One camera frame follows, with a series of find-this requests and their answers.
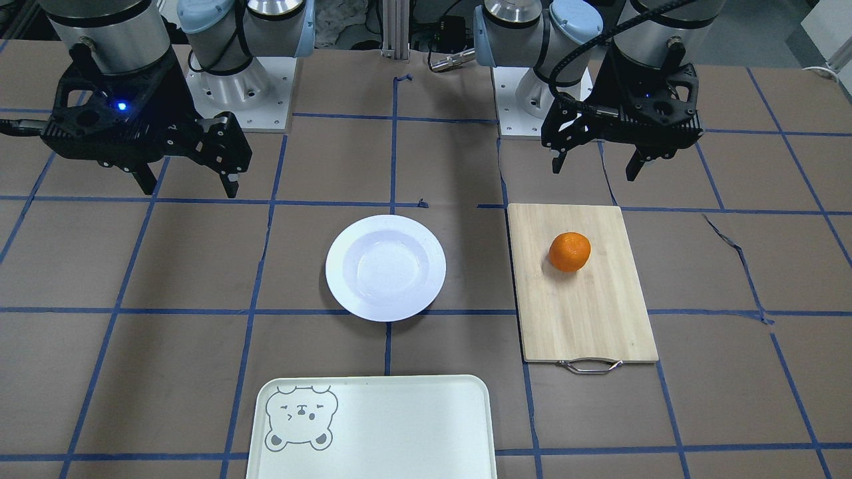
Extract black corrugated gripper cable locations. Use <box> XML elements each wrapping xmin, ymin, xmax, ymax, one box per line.
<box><xmin>550</xmin><ymin>0</ymin><xmax>696</xmax><ymax>119</ymax></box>

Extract bamboo cutting board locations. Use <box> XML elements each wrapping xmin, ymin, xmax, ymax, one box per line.
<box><xmin>507</xmin><ymin>203</ymin><xmax>658</xmax><ymax>365</ymax></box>

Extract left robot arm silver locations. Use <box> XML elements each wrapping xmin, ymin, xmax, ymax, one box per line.
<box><xmin>473</xmin><ymin>1</ymin><xmax>724</xmax><ymax>181</ymax></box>

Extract orange fruit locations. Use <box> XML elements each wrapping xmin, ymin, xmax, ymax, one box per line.
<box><xmin>547</xmin><ymin>232</ymin><xmax>592</xmax><ymax>273</ymax></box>

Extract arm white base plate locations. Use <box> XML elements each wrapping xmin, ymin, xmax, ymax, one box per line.
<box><xmin>492</xmin><ymin>67</ymin><xmax>553</xmax><ymax>140</ymax></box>
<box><xmin>186</xmin><ymin>57</ymin><xmax>298</xmax><ymax>133</ymax></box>

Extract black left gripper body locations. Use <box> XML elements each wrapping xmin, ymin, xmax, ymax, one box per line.
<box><xmin>540</xmin><ymin>52</ymin><xmax>705</xmax><ymax>160</ymax></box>

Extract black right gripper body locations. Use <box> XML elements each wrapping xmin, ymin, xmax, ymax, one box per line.
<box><xmin>39</xmin><ymin>48</ymin><xmax>252</xmax><ymax>177</ymax></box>

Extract metal cutting board handle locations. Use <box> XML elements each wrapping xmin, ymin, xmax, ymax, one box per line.
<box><xmin>556</xmin><ymin>359</ymin><xmax>624</xmax><ymax>376</ymax></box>

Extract aluminium frame post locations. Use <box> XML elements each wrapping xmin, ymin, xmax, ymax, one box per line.
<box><xmin>380</xmin><ymin>0</ymin><xmax>411</xmax><ymax>63</ymax></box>

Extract white ridged plate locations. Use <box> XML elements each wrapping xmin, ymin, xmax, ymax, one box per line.
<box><xmin>325</xmin><ymin>215</ymin><xmax>447</xmax><ymax>323</ymax></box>

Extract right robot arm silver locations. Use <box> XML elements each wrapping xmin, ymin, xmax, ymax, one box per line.
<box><xmin>4</xmin><ymin>1</ymin><xmax>316</xmax><ymax>199</ymax></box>

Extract cream bear tray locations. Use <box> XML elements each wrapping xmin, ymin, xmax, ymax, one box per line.
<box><xmin>246</xmin><ymin>374</ymin><xmax>498</xmax><ymax>478</ymax></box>

